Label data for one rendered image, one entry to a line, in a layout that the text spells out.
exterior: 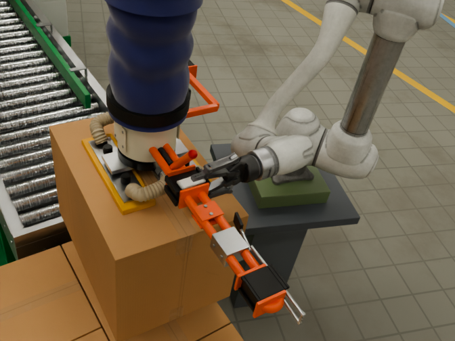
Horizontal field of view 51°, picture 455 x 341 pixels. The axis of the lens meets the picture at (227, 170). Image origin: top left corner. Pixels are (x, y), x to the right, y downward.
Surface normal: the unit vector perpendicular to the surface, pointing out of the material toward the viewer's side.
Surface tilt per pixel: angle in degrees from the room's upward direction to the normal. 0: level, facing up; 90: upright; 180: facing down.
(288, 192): 0
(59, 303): 0
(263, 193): 0
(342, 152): 89
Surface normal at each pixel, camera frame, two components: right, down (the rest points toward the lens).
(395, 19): -0.40, 0.66
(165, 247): 0.50, 0.62
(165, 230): 0.14, -0.75
